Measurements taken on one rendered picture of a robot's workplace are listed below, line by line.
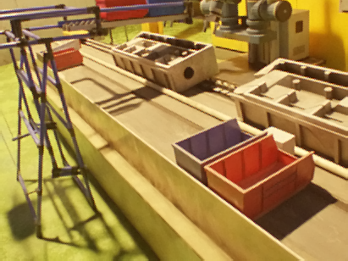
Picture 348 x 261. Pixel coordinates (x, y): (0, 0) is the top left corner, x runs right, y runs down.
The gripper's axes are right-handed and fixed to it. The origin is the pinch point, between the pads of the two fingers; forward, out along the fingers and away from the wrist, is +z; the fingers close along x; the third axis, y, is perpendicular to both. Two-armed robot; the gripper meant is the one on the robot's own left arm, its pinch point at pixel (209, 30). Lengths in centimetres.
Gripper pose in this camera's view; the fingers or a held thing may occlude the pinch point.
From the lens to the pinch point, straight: 299.0
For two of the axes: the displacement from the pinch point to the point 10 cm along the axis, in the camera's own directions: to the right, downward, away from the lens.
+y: -8.1, -0.8, -5.8
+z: -2.6, 9.4, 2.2
